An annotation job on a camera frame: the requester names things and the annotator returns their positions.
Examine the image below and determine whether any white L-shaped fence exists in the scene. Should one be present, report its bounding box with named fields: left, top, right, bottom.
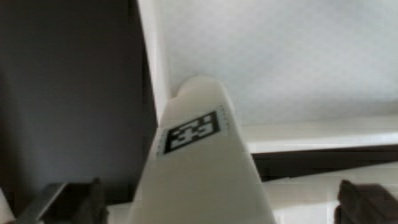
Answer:
left=0, top=159, right=398, bottom=224

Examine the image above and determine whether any white desk top tray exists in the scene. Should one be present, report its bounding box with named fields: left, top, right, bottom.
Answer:
left=136, top=0, right=398, bottom=153

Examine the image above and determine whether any white leg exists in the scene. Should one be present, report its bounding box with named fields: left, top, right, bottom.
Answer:
left=125, top=76, right=275, bottom=224

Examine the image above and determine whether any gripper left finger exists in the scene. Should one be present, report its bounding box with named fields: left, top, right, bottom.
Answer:
left=13, top=179, right=108, bottom=224

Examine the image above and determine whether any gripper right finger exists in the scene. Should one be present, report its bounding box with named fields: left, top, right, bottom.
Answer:
left=333, top=180, right=398, bottom=224

